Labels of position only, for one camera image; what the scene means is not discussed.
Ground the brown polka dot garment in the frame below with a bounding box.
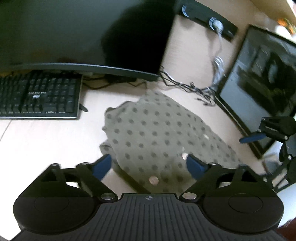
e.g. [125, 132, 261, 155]
[100, 90, 240, 194]

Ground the black keyboard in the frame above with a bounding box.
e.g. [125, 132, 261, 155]
[1, 71, 82, 120]

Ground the large black curved monitor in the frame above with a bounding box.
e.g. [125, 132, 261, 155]
[1, 1, 176, 81]

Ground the black cable bundle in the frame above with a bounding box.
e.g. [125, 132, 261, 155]
[159, 66, 218, 107]

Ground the white cable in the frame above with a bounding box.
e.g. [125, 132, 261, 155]
[209, 18, 226, 90]

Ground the black power strip on wall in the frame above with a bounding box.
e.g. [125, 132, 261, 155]
[176, 1, 238, 41]

